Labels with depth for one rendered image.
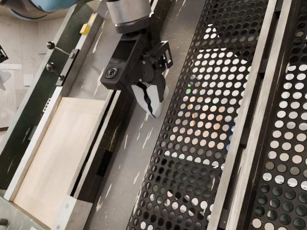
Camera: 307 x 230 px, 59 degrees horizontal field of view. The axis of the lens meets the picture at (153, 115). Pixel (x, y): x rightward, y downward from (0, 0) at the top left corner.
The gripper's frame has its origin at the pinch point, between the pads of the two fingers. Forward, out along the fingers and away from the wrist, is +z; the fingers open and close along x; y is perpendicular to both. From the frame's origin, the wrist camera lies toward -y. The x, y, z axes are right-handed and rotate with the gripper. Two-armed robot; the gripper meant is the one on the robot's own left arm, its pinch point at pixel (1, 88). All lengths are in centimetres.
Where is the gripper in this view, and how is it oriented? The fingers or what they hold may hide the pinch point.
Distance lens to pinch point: 113.2
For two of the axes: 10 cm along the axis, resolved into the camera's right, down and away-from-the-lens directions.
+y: 7.1, -5.4, 4.4
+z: 2.8, 8.0, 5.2
